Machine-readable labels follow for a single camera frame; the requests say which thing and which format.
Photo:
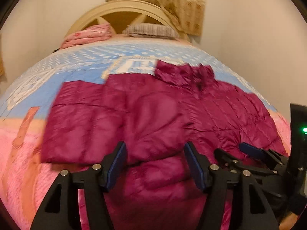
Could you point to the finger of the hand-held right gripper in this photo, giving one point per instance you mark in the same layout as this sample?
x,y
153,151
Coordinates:
x,y
250,149
224,157

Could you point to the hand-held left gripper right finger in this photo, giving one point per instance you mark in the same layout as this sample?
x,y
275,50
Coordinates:
x,y
194,165

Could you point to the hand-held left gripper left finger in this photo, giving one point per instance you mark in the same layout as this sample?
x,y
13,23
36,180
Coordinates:
x,y
118,164

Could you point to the magenta puffer jacket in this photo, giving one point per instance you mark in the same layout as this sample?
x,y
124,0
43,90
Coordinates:
x,y
156,115

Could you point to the printed pink and blue blanket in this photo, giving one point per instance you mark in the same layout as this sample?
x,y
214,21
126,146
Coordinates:
x,y
28,163

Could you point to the folded pink quilt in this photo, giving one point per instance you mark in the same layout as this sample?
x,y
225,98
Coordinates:
x,y
88,34

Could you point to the striped pillow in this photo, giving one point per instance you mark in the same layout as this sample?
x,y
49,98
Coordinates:
x,y
151,30

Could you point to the cream wooden headboard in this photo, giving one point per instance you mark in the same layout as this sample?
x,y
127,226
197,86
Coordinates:
x,y
124,14

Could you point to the beige patterned curtain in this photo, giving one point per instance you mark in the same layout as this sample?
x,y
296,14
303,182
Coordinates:
x,y
1,62
165,2

